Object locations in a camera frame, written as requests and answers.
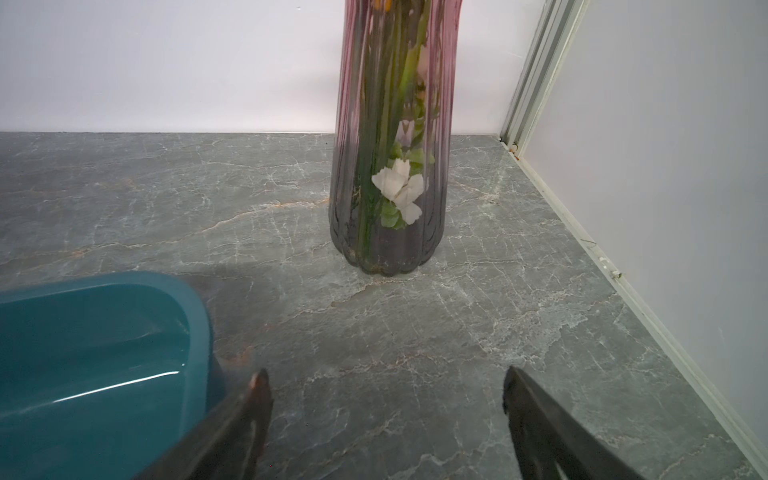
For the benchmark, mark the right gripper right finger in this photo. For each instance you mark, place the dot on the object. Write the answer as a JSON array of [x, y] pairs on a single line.
[[548, 442]]

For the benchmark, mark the dark glass vase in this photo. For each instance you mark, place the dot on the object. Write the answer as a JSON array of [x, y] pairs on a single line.
[[403, 250]]

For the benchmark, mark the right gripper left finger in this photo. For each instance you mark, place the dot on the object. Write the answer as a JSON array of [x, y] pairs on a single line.
[[227, 443]]

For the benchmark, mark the teal plastic tray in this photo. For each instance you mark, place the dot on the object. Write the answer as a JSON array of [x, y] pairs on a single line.
[[101, 375]]

